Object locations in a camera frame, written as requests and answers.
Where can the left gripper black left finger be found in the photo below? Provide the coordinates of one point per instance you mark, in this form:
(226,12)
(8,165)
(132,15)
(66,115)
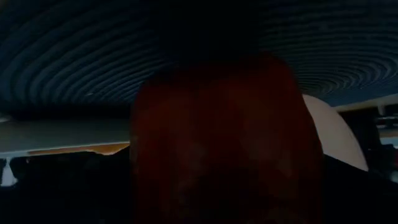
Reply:
(62,199)

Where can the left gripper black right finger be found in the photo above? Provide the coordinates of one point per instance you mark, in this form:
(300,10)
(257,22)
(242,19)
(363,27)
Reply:
(357,202)

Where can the pink bowl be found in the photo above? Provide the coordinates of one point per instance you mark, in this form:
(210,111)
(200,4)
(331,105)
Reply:
(335,137)

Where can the red apple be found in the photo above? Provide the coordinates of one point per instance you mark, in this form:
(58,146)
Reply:
(224,140)

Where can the dark round woven placemat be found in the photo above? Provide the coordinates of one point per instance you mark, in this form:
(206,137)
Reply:
(62,62)

